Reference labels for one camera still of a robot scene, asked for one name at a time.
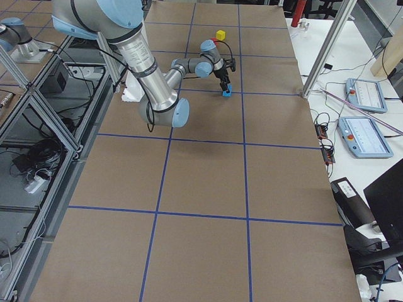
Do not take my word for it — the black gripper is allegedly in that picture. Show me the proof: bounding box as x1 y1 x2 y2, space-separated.
213 68 231 91

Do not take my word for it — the blue block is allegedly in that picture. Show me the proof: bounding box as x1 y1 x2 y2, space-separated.
222 85 232 98

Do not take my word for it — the yellow block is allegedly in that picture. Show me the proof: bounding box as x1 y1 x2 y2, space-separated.
215 30 226 41

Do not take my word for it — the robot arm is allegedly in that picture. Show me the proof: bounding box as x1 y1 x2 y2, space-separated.
52 0 236 128

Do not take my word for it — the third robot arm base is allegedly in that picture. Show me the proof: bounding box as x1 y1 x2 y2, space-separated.
1 17 47 64

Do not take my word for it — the metal fitting with white tube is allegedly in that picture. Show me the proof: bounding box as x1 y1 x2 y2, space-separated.
298 18 310 31

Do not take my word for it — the orange terminal board far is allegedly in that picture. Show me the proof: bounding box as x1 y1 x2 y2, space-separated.
314 123 328 140

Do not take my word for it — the orange terminal board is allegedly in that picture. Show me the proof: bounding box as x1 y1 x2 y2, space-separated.
321 145 336 165
314 123 328 140

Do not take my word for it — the red cylinder bottle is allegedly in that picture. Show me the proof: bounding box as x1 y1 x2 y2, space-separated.
291 0 307 28

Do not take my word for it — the orange terminal board near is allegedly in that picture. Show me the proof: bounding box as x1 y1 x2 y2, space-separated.
321 145 336 165

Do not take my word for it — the far teach pendant tablet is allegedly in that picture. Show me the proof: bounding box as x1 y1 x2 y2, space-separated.
346 78 388 113

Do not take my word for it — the teach pendant tablet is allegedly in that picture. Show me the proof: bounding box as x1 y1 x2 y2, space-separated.
346 78 388 113
338 116 394 159

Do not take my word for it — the near teach pendant tablet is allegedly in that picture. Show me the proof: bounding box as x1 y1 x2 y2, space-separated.
338 116 394 159

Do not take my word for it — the wooden board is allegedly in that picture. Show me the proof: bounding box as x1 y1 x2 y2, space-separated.
370 26 402 77

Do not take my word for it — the black power adapter box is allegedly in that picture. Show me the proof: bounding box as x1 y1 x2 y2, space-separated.
40 64 69 94

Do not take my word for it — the black box with label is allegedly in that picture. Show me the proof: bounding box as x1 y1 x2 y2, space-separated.
331 177 375 228

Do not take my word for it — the black monitor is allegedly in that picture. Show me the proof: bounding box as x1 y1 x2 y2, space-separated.
364 160 402 243

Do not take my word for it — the white power strip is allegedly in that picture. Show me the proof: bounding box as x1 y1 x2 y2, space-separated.
25 176 45 194

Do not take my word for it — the black monitor stand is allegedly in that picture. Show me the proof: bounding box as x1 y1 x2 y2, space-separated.
343 225 402 285

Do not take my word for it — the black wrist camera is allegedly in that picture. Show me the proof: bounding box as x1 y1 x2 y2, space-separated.
224 58 236 72

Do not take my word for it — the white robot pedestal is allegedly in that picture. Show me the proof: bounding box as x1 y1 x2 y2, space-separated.
122 73 144 103

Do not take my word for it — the aluminium frame post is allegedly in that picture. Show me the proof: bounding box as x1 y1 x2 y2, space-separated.
301 0 357 99

